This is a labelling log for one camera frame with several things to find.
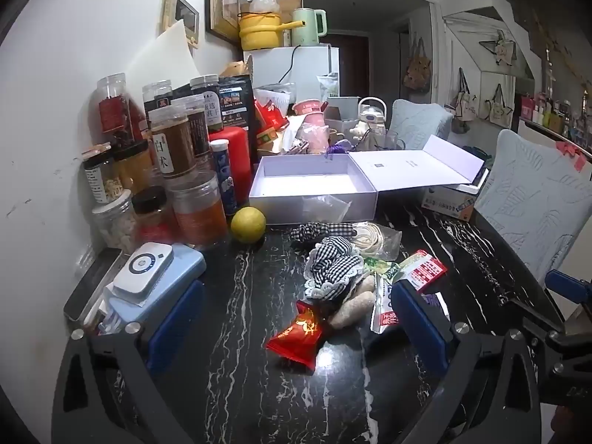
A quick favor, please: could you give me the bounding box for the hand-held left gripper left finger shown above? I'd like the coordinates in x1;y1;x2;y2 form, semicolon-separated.
52;279;207;444

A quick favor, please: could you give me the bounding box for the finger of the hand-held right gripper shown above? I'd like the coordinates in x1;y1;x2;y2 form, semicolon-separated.
502;295;569;338
545;269;592;303

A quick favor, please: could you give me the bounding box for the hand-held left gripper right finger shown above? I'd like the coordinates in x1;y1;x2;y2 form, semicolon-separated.
391;281;543;444

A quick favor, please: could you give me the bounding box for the purple packet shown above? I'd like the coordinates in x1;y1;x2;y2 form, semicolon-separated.
423;292;450;323

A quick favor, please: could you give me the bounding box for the silver foil packet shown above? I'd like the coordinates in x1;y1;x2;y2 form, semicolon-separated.
371;273;404;334

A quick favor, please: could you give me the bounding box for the red white packet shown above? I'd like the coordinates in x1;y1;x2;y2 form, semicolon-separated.
393;250;449;293

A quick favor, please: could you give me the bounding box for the green yellow packet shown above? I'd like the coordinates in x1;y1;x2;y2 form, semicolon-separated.
364;256;399;284

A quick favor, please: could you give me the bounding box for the cream rope coil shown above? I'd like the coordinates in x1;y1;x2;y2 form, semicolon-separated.
355;222;403;260

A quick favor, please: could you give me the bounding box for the gingham dress plush doll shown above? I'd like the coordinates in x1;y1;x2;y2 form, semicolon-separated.
303;236;376;330

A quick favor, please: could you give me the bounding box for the red gold snack packet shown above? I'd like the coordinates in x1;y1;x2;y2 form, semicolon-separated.
267;300;332;371

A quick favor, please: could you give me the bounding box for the black white gingham bow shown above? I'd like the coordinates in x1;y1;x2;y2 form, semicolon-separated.
290;222;357;244

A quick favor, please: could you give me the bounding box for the clear plastic bag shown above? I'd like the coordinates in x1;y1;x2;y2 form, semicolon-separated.
303;194;355;225

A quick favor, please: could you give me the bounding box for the lavender gift box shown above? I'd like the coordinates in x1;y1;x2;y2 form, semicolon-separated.
249;135;491;226

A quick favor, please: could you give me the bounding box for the light blue case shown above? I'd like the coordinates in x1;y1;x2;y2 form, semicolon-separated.
108;245;207;330

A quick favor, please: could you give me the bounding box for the white rounded device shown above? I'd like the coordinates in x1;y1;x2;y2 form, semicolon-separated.
112;242;175;300

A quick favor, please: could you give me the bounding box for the large light blue covered chair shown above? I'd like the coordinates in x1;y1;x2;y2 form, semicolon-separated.
474;129;592;288

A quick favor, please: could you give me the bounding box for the silver smartphone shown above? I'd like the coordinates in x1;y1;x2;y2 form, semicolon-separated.
63;247;124;323

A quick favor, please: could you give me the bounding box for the wide jar with orange label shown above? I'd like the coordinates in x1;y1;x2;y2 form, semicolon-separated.
169;171;230;247

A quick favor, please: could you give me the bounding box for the jar of white pieces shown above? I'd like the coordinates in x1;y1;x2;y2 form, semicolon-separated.
91;191;139;253

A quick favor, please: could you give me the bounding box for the small black-lid spice jar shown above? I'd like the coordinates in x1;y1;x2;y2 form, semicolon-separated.
132;186;175;241

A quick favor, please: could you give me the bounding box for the yellow lemon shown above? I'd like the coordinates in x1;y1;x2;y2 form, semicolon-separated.
230;206;268;243

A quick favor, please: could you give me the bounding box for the pink bow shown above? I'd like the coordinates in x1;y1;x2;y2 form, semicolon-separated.
554;141;586;168

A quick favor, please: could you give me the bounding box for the white flat box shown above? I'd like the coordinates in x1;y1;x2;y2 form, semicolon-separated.
443;169;491;196

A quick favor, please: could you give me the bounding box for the blue tablet tube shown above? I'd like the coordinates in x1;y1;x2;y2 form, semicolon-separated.
210;139;239;216

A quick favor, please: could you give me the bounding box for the black-lid jar of orange powder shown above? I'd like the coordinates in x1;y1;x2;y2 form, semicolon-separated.
113;140;156;193

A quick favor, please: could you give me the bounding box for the pink-lid small jar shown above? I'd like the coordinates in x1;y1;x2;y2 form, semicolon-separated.
82;144;124;204

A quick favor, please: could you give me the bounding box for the red plastic canister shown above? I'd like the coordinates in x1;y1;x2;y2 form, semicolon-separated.
208;127;253;205

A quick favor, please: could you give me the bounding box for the row of bottles and boxes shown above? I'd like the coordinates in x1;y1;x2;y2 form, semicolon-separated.
518;46;592;149

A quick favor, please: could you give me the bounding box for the jar of brown powder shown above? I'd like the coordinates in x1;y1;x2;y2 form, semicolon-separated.
149;105;198;179

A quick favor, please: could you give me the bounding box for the cream tote bag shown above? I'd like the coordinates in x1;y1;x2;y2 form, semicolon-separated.
478;84;510;127
452;68;477;122

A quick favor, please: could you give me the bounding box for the clear glass mug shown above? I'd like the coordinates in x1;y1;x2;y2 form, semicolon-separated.
365;129;406;151

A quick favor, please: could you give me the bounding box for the tall jar with dark label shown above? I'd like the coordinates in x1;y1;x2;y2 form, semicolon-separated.
178;97;212;159

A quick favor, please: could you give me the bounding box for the small green red box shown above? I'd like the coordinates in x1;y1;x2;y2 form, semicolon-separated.
256;127;284;149

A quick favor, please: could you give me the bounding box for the small light blue covered chair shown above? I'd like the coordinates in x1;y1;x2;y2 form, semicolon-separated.
388;99;455;149

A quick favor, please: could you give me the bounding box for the clear water kettle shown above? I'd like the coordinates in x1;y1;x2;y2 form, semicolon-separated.
350;97;387;142

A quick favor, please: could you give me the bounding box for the pink bag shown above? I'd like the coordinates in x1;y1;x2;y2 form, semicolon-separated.
296;122;331;154

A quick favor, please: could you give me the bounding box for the jar of red dried berries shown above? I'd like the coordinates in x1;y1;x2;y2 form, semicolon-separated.
96;73;145;147

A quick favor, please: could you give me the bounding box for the red envelope packet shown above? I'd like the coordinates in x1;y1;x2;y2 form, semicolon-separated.
253;99;290;132

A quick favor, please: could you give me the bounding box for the black-lid jar with green label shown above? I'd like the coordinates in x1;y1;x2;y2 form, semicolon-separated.
189;74;225;133

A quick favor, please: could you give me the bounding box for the black printed pouch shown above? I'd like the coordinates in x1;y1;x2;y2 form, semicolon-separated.
173;75;256;133

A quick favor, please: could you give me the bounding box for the clear-lid jar of dark contents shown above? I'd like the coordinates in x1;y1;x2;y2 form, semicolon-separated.
142;80;175;122

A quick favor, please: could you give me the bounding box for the grey open box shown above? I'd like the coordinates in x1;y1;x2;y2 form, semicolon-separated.
324;97;364;133

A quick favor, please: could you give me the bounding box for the white printed paper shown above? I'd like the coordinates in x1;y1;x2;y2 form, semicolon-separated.
254;87;293;112

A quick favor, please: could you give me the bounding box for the star shaped hanging bag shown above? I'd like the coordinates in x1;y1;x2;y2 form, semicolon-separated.
478;30;517;66

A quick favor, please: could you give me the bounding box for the pink paper cup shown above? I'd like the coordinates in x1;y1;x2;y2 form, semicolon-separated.
291;98;325;128

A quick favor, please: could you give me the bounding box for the brown hanging bag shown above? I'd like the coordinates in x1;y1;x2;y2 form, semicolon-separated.
403;37;434;94

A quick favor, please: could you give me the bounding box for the white foam board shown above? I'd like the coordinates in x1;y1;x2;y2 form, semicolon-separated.
125;19;201;99

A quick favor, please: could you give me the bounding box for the woven basket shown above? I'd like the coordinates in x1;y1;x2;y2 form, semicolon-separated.
219;61;254;79

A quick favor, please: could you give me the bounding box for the green white pouch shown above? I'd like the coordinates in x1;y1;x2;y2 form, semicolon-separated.
319;73;340;101

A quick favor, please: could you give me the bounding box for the dark wooden door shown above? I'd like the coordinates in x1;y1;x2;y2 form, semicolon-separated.
330;32;371;99

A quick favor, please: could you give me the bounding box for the white mini fridge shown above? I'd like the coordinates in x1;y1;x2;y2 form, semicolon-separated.
243;45;340;102

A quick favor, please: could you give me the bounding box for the yellow pot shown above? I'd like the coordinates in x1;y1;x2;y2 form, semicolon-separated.
238;11;304;51

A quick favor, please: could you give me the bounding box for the green electric kettle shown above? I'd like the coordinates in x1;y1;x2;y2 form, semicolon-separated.
291;8;328;47

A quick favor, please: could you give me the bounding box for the gold framed picture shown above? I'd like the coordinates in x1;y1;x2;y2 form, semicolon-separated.
205;0;242;47

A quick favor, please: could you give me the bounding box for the black power cable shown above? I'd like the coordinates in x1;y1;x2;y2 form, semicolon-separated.
277;46;297;86

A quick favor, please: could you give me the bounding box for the beige wall intercom panel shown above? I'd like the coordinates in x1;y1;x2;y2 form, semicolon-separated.
161;0;201;50

